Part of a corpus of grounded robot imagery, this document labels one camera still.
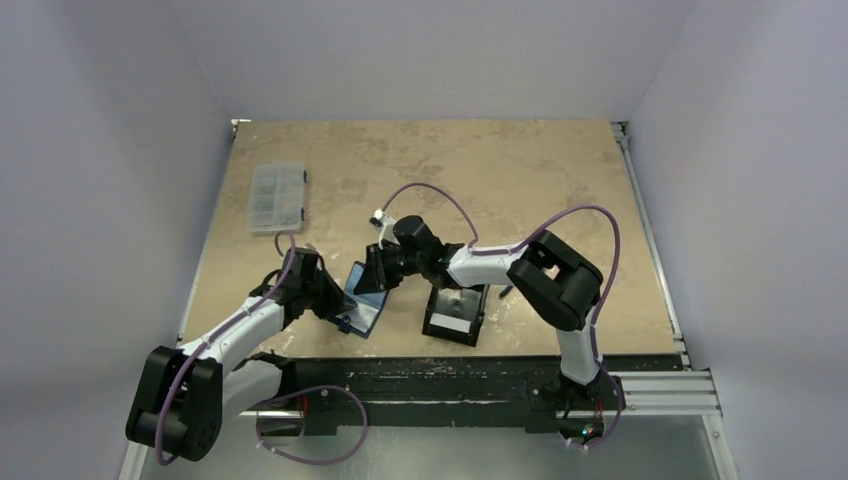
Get clear plastic organizer box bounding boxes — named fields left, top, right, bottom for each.
left=246, top=162, right=308, bottom=234

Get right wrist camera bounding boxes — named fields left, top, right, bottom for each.
left=369, top=209, right=398, bottom=245

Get blue card holder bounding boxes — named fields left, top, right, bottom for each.
left=333, top=261, right=389, bottom=338

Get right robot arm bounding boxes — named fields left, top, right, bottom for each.
left=354, top=215, right=615, bottom=407

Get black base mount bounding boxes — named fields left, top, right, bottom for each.
left=192, top=356, right=687, bottom=439

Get blue handled pliers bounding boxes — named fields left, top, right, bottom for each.
left=498, top=285, right=514, bottom=299

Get black plastic tray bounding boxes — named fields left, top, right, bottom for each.
left=422, top=285, right=489, bottom=347

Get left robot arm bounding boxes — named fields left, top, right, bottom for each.
left=125, top=247, right=357, bottom=465

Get white card in tray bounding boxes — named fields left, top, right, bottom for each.
left=429, top=313, right=473, bottom=334

